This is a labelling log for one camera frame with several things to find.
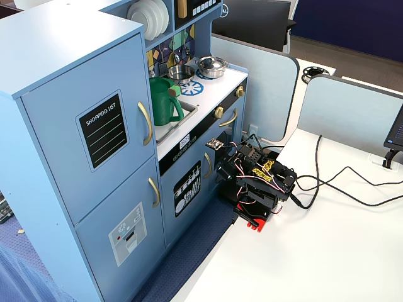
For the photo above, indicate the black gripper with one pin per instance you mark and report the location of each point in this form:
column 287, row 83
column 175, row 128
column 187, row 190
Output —
column 252, row 219

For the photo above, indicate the blue shopping list fridge door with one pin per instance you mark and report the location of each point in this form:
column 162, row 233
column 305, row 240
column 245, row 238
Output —
column 56, row 141

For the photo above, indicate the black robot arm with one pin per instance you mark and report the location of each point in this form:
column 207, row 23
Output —
column 277, row 176

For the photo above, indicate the blue dishwasher door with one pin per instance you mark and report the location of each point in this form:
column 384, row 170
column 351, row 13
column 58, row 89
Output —
column 207, row 192

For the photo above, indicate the blue oven door with window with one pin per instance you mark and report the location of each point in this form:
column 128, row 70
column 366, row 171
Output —
column 230, row 129

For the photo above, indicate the open steel toy pan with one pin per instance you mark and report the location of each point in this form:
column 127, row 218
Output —
column 181, row 74

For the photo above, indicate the blue water dispenser fridge door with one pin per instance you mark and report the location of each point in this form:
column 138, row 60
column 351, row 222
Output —
column 94, row 251

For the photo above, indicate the black toy microwave door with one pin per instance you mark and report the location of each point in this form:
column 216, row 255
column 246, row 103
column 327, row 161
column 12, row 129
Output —
column 189, row 21

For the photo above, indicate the gold stove knob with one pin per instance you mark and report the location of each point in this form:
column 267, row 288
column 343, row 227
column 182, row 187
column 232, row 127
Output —
column 218, row 112
column 240, row 91

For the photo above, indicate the grey toy sink basin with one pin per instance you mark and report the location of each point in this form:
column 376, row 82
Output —
column 187, row 108

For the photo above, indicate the light blue desk divider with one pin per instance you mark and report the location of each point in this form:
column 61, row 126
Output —
column 261, row 88
column 346, row 110

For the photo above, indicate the green plastic pitcher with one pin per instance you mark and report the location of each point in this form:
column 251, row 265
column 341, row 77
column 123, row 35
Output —
column 162, row 104

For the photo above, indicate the steel toy pot with lid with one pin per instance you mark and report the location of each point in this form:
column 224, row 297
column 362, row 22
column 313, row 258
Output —
column 210, row 67

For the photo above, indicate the steel slotted spatula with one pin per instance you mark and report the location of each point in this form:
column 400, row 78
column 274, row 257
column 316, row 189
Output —
column 163, row 68

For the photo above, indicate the steel slotted skimmer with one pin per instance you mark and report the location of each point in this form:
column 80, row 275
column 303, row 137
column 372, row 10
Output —
column 151, row 74

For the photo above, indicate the steel toy ladle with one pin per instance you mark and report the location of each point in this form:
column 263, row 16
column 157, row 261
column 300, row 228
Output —
column 177, row 57

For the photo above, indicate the black empty spool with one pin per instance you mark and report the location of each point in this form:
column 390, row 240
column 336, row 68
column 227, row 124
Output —
column 315, row 73

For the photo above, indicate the hanging silver spoon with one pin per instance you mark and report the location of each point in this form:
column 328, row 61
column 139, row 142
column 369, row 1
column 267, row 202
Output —
column 186, row 49

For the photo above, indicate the black monitor back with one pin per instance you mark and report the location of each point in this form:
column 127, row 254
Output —
column 252, row 22

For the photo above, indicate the black monitor with lit screen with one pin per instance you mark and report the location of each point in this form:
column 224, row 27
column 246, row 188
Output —
column 396, row 129

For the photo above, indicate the white toy plate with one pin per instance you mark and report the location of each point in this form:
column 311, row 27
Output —
column 140, row 20
column 160, row 19
column 166, row 14

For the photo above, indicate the light blue mesh fabric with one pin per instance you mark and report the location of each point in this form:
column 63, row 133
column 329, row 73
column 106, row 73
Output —
column 25, row 277

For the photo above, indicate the blue wooden toy kitchen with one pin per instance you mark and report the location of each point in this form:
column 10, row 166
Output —
column 47, row 47

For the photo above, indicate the red arm base mount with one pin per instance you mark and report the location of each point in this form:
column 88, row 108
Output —
column 259, row 226

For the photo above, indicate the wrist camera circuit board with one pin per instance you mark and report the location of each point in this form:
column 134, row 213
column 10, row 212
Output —
column 214, row 143

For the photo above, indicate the white wall socket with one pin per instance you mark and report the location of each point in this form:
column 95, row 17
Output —
column 253, row 130

